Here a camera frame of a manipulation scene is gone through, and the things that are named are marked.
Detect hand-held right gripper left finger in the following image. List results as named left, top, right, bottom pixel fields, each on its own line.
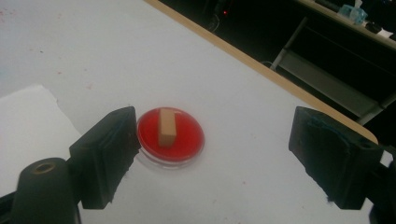
left=68, top=105, right=142, bottom=210

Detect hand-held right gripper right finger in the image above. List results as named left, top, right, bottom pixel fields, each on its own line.
left=288, top=105, right=385, bottom=210

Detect small wooden stamp block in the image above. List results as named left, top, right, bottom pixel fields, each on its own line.
left=157, top=107, right=177, bottom=147

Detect round red ink pad dish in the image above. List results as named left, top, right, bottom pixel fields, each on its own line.
left=135, top=106, right=206, bottom=171

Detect white paper sheet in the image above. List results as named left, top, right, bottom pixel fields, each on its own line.
left=0, top=83, right=83, bottom=197

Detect pale blue tissue pack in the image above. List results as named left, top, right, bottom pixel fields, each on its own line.
left=337, top=2, right=369, bottom=26

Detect dark device with red light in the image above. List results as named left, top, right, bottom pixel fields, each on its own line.
left=214, top=0, right=234, bottom=20

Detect white metal frame desk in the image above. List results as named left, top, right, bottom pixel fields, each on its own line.
left=270, top=0, right=396, bottom=126

